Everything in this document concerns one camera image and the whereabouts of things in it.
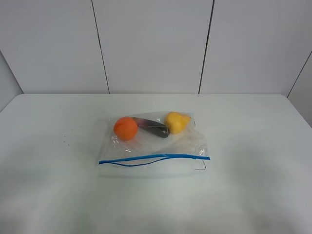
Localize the dark purple eggplant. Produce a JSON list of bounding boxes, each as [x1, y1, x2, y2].
[[132, 117, 170, 138]]

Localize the yellow pear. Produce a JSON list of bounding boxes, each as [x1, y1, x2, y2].
[[164, 112, 191, 134]]

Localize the clear blue-zip plastic bag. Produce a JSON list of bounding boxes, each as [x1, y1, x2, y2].
[[97, 111, 210, 177]]

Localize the orange fruit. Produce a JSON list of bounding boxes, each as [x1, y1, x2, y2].
[[113, 117, 138, 141]]

